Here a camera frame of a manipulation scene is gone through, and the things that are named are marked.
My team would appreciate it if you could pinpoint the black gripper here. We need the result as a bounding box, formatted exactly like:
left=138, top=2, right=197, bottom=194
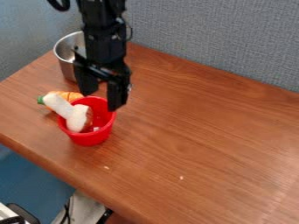
left=74, top=25, right=131, bottom=111

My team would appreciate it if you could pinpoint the red plastic bowl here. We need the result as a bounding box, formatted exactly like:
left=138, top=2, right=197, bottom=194
left=58, top=96, right=118, bottom=146

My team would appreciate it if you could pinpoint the brown white plush mushroom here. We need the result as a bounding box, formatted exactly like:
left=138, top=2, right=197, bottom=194
left=38, top=93, right=94, bottom=133

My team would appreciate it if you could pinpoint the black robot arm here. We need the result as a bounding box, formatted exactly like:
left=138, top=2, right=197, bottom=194
left=71, top=0, right=133, bottom=111

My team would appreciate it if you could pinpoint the orange toy carrot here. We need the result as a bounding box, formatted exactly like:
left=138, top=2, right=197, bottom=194
left=38, top=90, right=85, bottom=105

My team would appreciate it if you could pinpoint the stainless steel pot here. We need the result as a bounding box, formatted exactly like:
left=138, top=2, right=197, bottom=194
left=53, top=31, right=86, bottom=81

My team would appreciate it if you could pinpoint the white table leg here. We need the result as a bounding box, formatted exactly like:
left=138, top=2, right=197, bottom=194
left=51, top=191, right=107, bottom=224

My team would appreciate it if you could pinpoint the black white object corner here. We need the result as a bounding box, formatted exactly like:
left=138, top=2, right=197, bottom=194
left=0, top=202, right=42, bottom=224

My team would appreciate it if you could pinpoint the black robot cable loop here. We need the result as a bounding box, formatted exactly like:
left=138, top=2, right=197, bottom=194
left=117, top=17, right=135, bottom=42

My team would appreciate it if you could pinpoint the black cable under table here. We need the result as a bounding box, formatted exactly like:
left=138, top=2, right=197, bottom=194
left=59, top=196, right=74, bottom=224

